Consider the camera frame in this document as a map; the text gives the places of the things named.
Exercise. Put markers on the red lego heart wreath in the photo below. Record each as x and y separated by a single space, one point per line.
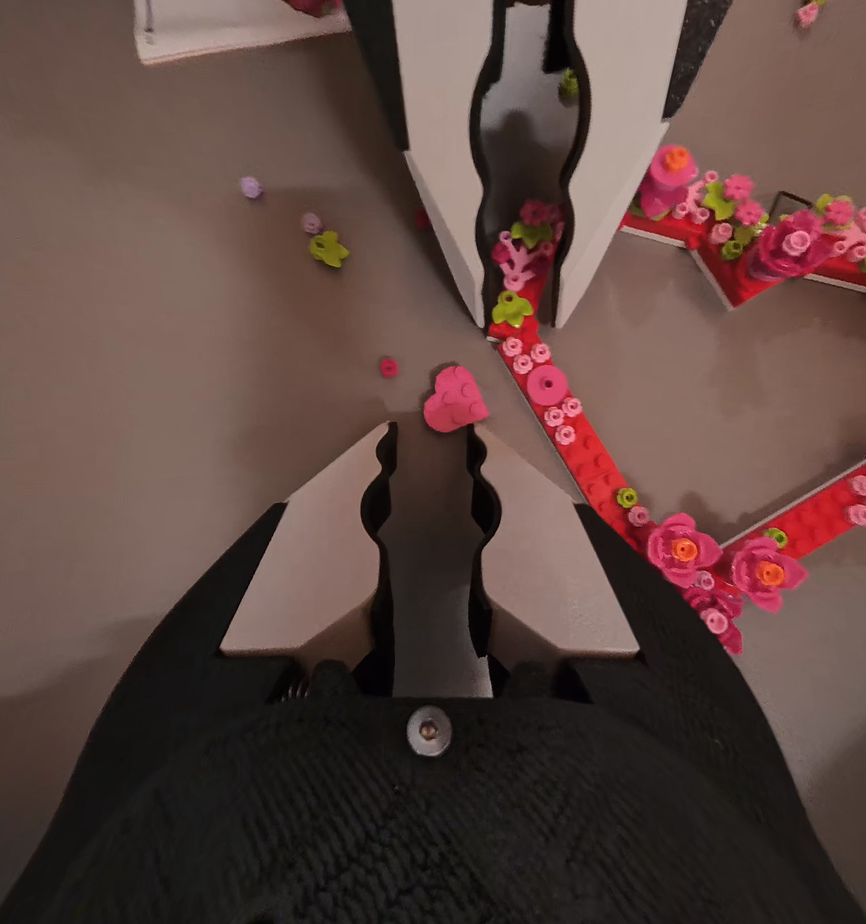
592 465

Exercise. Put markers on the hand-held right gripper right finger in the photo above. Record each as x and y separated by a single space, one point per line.
548 577

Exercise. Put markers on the white printed booklet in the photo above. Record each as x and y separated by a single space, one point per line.
245 32

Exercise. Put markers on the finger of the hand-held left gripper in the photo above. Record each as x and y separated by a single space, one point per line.
440 108
620 108

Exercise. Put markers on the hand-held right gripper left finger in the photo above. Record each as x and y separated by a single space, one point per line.
310 577

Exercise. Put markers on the group of small lego pieces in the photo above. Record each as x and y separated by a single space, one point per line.
808 13

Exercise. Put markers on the lavender round lego stud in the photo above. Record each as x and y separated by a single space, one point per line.
251 188
312 222

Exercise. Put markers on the pink lego heart piece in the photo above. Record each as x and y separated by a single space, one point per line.
453 401

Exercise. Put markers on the magenta round lego stud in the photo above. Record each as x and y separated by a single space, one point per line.
389 367

